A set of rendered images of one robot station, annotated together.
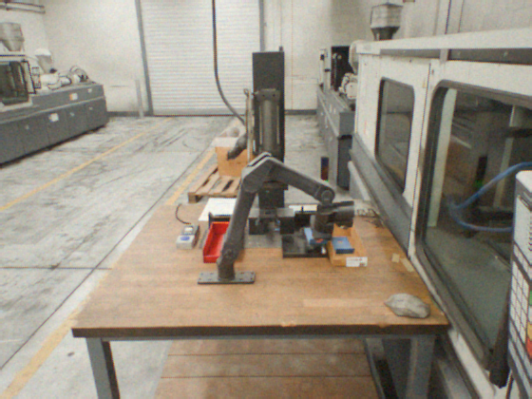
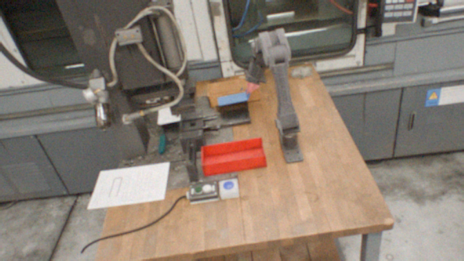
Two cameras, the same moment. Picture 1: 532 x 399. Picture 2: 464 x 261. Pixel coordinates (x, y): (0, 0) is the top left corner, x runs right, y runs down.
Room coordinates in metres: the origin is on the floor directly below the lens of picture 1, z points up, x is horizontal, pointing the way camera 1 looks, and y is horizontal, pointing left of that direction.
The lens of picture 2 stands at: (1.41, 1.34, 1.91)
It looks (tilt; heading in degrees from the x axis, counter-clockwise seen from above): 36 degrees down; 271
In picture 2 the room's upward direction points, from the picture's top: 11 degrees counter-clockwise
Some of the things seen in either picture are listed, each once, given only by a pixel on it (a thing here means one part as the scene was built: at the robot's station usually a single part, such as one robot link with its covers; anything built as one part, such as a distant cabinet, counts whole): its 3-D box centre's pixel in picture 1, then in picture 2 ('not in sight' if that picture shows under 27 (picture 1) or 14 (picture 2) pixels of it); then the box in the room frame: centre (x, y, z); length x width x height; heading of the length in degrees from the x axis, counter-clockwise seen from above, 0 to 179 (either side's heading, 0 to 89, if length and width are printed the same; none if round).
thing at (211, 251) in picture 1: (222, 241); (233, 156); (1.45, 0.18, 0.93); 0.25 x 0.12 x 0.06; 179
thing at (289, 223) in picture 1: (271, 222); (192, 131); (1.61, -0.02, 0.94); 0.20 x 0.10 x 0.07; 89
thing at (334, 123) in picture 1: (350, 116); not in sight; (7.23, -1.57, 0.49); 5.51 x 1.02 x 0.97; 175
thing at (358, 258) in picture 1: (344, 243); (233, 92); (1.40, -0.31, 0.93); 0.25 x 0.13 x 0.08; 179
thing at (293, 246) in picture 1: (302, 246); (232, 114); (1.42, -0.14, 0.91); 0.17 x 0.16 x 0.02; 89
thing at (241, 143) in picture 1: (244, 141); (100, 98); (1.89, 0.10, 1.25); 0.19 x 0.07 x 0.19; 89
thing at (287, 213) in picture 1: (271, 213); (191, 123); (1.61, -0.02, 0.98); 0.20 x 0.10 x 0.01; 89
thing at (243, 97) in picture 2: (315, 233); (233, 96); (1.40, -0.19, 0.98); 0.15 x 0.07 x 0.03; 2
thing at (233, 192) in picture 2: (185, 244); (229, 191); (1.48, 0.34, 0.90); 0.07 x 0.07 x 0.06; 89
